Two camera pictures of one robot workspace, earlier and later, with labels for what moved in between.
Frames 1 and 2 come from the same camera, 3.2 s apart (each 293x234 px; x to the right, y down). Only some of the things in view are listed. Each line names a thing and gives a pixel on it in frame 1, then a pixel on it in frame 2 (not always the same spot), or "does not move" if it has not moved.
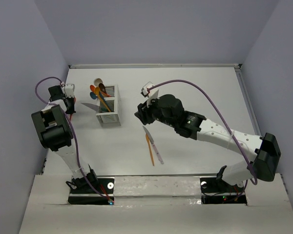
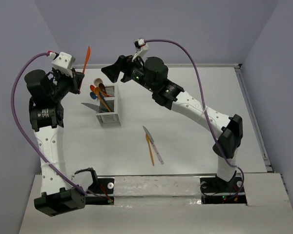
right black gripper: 143,111 to 123,64
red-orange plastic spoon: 92,87 does not move
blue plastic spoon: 93,95 does not move
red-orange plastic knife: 71,115 to 86,61
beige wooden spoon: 97,81 does not move
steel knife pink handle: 154,146 does not move
